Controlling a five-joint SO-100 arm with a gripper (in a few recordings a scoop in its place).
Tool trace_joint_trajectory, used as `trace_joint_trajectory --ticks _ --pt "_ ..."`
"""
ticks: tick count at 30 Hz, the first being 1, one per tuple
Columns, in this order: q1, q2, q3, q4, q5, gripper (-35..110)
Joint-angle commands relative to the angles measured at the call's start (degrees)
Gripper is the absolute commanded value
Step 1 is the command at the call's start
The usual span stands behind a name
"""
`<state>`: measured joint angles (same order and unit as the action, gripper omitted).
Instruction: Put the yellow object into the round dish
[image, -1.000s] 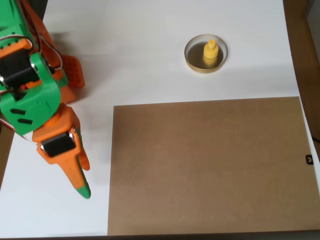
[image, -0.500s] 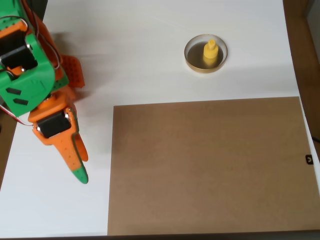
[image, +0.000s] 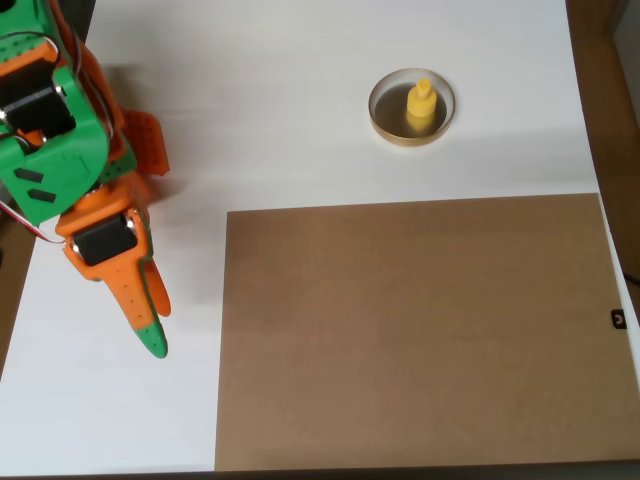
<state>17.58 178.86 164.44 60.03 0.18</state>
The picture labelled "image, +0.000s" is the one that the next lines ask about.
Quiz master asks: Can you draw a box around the small yellow plastic piece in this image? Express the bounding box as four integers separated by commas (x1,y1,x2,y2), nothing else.
405,78,439,132

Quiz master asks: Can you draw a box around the orange robot base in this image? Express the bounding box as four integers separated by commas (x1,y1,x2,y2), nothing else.
119,108,172,177

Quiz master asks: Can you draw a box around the large white board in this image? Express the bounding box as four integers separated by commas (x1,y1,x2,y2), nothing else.
0,0,640,476

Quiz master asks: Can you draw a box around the brown fibreboard sheet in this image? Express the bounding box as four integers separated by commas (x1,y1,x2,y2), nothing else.
213,192,640,472

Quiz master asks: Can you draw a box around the round shallow wooden dish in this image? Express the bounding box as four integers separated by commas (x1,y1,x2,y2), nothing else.
368,67,457,148

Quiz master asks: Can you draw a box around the white red black servo wire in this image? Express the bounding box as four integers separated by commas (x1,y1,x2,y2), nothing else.
0,199,67,246

